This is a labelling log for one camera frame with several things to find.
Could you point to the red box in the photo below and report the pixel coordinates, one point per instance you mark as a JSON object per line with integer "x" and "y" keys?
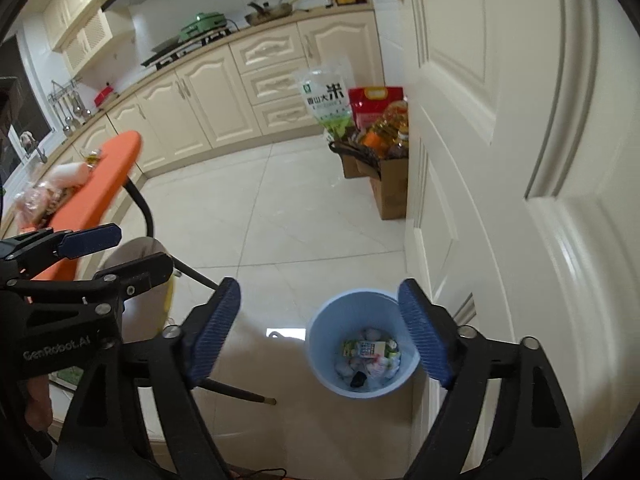
{"x": 105, "y": 95}

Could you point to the white rice bag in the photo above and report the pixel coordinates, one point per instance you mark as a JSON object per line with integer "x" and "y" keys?
{"x": 327, "y": 102}

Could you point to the utensil rack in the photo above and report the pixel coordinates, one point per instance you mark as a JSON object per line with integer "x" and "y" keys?
{"x": 62, "y": 89}

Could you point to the kitchen cabinets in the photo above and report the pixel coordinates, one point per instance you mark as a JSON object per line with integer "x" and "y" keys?
{"x": 210, "y": 95}
{"x": 75, "y": 5}

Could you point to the round brown stool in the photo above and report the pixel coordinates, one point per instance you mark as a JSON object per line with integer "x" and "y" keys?
{"x": 135, "y": 250}

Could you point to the green electric pot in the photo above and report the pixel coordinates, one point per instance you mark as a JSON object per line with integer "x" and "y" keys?
{"x": 200, "y": 25}

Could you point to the yellow cooking oil bottle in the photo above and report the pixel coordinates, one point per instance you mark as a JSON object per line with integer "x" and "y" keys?
{"x": 395, "y": 120}

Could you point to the gas stove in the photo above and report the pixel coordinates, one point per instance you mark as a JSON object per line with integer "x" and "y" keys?
{"x": 190, "y": 46}

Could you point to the green white carton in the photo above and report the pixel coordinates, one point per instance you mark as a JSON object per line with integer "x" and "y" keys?
{"x": 364, "y": 348}

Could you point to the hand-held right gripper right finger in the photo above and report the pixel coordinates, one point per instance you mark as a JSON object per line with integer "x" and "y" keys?
{"x": 425, "y": 330}

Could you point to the steel pan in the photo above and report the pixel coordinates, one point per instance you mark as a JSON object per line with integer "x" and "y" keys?
{"x": 270, "y": 10}

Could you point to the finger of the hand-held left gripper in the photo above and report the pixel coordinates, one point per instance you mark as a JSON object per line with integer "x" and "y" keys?
{"x": 90, "y": 240}
{"x": 140, "y": 270}

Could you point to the upper kitchen cabinets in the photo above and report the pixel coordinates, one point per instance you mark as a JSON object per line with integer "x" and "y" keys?
{"x": 75, "y": 5}

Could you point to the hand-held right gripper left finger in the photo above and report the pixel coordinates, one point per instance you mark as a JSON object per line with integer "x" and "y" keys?
{"x": 215, "y": 330}

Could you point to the window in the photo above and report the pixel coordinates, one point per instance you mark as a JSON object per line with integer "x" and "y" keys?
{"x": 17, "y": 85}

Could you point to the person's left hand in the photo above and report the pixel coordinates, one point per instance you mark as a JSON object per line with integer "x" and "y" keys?
{"x": 37, "y": 402}

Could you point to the red rice bag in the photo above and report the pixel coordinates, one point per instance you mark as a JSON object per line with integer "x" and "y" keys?
{"x": 375, "y": 105}

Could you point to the blue plastic bin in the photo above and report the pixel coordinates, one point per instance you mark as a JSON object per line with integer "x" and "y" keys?
{"x": 330, "y": 320}

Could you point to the white plastic bundle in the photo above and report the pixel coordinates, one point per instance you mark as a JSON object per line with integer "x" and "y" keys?
{"x": 70, "y": 175}

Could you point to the clear plastic bag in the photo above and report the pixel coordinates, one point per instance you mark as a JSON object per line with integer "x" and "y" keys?
{"x": 37, "y": 205}

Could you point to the black plastic piece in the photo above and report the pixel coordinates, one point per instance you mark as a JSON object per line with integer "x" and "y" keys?
{"x": 357, "y": 380}

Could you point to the lower kitchen cabinets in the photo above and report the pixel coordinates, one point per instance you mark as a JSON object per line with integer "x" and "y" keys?
{"x": 210, "y": 95}

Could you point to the brown cardboard box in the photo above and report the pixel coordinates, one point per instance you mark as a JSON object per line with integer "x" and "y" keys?
{"x": 392, "y": 190}

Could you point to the white door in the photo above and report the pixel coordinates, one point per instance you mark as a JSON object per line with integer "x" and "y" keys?
{"x": 500, "y": 135}

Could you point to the orange round table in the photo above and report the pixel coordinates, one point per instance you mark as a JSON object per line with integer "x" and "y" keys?
{"x": 100, "y": 195}

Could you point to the hanging kitchen utensils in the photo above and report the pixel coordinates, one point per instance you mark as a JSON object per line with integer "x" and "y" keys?
{"x": 72, "y": 110}

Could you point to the faucet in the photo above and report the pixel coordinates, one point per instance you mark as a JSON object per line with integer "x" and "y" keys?
{"x": 31, "y": 142}

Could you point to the green yellow wrapper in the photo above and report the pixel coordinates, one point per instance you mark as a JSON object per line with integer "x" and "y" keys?
{"x": 92, "y": 158}

